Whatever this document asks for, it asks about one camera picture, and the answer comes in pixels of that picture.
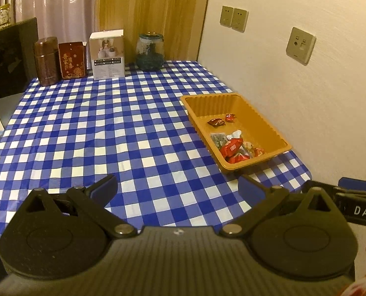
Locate orange plastic tray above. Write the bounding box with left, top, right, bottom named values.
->
left=180, top=93, right=292, bottom=174

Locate red chinese gift box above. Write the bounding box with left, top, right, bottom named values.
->
left=59, top=41, right=86, bottom=79

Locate red patterned candy small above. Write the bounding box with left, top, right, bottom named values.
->
left=207, top=118, right=225, bottom=128

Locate white snack wrapper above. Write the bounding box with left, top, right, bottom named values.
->
left=226, top=130, right=242, bottom=140

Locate green glass jar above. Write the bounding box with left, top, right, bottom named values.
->
left=135, top=32, right=164, bottom=72

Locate grey printed snack packet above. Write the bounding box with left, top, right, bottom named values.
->
left=210, top=133, right=228, bottom=150

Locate brown metal thermos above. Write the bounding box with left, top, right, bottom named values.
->
left=34, top=37, right=61, bottom=86

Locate black appliance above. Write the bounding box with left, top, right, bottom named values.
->
left=0, top=18, right=38, bottom=98

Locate blue white checkered tablecloth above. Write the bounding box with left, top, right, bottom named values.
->
left=0, top=59, right=312, bottom=239

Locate jar on appliance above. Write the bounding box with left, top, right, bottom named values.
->
left=0, top=3, right=11, bottom=31

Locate wall socket plate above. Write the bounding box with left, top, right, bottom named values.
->
left=286, top=27, right=316, bottom=66

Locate white product box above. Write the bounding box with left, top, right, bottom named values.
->
left=89, top=29, right=125, bottom=80

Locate red candy wrapper large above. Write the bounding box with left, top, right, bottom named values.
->
left=225, top=114, right=236, bottom=122

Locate wooden door panel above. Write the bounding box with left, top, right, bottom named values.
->
left=97, top=0, right=208, bottom=63

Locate red snack packet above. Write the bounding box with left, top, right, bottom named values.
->
left=219, top=138, right=243, bottom=159

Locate yellow green snack packet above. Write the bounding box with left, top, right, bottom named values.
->
left=239, top=142, right=255, bottom=158

